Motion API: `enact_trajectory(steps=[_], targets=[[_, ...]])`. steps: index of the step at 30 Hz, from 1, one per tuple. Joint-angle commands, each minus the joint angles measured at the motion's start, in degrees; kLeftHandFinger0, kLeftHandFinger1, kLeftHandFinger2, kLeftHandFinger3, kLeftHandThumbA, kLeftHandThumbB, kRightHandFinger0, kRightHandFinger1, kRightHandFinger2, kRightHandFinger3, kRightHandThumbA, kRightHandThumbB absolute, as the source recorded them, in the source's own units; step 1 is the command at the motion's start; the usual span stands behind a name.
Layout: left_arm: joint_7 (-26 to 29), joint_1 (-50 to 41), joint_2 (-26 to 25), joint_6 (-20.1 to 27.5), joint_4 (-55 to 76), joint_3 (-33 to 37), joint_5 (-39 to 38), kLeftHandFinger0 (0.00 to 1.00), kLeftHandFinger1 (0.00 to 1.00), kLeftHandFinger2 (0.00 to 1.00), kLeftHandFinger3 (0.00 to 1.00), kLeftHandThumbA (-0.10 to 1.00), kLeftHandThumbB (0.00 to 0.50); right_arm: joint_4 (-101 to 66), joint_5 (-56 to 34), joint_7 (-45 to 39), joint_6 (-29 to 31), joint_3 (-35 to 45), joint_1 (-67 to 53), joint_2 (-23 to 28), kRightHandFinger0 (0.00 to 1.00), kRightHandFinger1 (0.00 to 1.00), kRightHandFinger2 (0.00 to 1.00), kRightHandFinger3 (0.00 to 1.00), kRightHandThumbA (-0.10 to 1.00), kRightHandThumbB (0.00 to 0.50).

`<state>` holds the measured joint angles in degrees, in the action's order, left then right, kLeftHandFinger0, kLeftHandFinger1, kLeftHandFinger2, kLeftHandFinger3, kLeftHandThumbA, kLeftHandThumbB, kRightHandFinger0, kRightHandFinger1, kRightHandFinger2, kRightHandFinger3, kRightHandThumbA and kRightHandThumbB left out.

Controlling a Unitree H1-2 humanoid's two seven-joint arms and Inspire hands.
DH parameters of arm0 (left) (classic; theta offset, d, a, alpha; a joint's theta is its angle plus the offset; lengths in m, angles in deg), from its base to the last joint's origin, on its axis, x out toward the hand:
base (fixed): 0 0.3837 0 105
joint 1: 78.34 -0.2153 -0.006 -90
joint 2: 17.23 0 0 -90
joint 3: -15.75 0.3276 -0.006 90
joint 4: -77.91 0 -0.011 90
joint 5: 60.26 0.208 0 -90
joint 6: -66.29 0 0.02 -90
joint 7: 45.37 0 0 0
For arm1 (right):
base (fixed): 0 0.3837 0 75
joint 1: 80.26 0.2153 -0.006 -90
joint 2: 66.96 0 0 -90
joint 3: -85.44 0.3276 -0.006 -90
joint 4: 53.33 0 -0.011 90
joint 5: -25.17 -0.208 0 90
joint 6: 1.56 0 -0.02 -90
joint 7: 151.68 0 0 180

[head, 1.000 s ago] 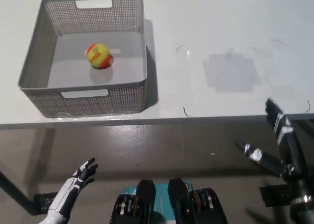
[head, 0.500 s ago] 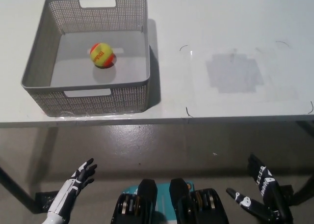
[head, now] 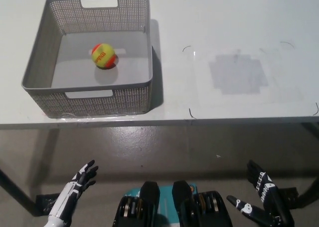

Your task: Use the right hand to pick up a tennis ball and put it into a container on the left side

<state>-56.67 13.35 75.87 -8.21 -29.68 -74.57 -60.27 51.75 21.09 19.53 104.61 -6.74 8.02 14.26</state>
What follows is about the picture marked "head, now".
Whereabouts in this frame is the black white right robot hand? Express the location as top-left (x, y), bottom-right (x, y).
top-left (226, 159), bottom-right (295, 227)

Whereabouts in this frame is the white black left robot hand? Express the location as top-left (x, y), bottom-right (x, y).
top-left (48, 159), bottom-right (99, 222)

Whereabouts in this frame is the orange and yellow tennis ball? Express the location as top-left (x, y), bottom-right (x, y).
top-left (91, 43), bottom-right (117, 70)

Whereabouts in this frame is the black metal table leg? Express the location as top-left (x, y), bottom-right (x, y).
top-left (0, 166), bottom-right (38, 216)

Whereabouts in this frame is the black teal robot body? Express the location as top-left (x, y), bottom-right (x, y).
top-left (112, 180), bottom-right (234, 227)

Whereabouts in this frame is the grey perforated plastic basket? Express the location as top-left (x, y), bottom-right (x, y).
top-left (21, 0), bottom-right (154, 118)

